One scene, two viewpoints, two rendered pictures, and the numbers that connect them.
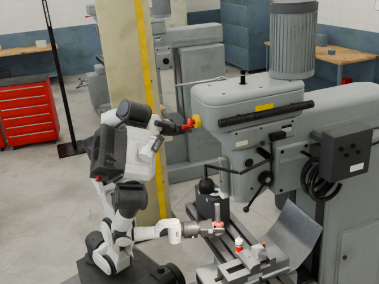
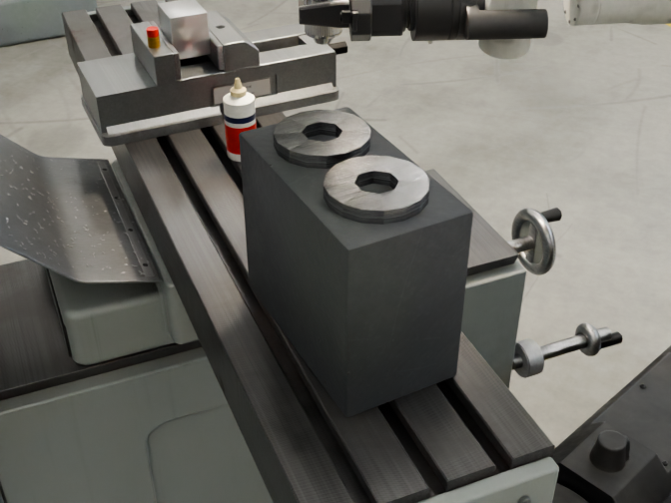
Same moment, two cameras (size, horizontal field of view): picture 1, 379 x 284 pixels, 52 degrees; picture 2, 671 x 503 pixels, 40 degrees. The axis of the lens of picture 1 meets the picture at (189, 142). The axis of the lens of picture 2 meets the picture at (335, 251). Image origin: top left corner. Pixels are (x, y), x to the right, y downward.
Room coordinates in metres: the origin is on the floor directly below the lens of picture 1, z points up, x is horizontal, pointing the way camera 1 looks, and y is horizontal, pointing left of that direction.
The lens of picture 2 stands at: (2.76, -0.16, 1.54)
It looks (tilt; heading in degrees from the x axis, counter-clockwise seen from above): 36 degrees down; 177
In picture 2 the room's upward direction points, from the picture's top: straight up
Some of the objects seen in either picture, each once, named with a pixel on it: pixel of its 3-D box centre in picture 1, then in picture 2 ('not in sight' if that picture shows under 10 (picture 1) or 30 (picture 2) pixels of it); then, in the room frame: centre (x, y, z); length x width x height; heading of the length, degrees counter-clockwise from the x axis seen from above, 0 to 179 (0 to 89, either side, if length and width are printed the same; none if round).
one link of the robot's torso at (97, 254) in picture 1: (113, 256); not in sight; (2.05, 0.56, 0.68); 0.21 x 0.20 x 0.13; 40
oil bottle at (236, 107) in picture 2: (238, 244); (240, 117); (1.69, -0.22, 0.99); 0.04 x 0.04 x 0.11
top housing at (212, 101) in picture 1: (246, 100); not in sight; (1.67, -0.27, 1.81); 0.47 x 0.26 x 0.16; 109
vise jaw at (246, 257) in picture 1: (249, 260); (224, 39); (1.52, -0.25, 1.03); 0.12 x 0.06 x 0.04; 21
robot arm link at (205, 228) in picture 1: (201, 229); (397, 6); (1.67, -0.02, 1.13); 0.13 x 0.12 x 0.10; 179
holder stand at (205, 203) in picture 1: (212, 202); (347, 248); (2.05, -0.11, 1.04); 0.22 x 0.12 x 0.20; 25
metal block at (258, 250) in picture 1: (258, 252); (184, 28); (1.54, -0.30, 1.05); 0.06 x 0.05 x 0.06; 21
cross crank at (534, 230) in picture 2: not in sight; (515, 246); (1.50, 0.22, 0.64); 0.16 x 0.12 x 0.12; 109
